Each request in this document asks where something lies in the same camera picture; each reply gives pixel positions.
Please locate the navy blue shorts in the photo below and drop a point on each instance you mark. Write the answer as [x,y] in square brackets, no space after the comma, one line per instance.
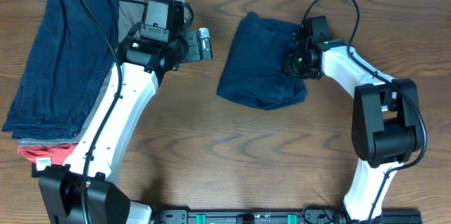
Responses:
[253,73]

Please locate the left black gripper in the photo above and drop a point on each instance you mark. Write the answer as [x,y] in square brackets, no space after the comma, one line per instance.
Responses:
[192,46]

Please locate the folded grey garment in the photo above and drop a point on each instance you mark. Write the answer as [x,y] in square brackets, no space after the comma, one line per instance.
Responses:
[130,9]

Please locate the folded navy jeans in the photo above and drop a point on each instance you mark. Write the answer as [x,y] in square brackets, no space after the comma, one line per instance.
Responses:
[60,62]

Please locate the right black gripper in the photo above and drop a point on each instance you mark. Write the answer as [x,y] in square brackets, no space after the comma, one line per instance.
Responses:
[288,67]

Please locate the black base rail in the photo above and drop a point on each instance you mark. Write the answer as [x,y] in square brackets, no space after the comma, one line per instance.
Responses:
[309,216]

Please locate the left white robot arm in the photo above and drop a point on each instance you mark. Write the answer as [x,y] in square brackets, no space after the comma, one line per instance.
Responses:
[84,189]

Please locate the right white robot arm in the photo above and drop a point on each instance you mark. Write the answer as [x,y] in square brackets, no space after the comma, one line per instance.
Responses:
[387,127]

